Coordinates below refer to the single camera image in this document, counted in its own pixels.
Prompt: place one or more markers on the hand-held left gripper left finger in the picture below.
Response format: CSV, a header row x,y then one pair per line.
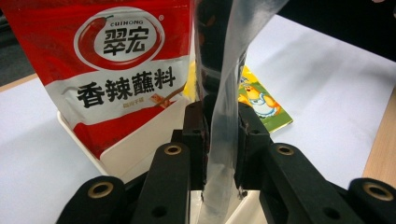
x,y
193,146

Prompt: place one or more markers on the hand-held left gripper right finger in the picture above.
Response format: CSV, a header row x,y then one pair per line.
x,y
252,149

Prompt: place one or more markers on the clear bag of dried seaweed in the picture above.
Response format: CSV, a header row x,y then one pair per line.
x,y
224,130

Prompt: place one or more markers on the white divided plastic box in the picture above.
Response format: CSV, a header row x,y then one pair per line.
x,y
137,151

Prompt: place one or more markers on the red seasoning packet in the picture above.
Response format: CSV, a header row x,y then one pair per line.
x,y
46,46

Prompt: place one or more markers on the yellow green seasoning packet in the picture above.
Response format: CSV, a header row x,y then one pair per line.
x,y
264,107

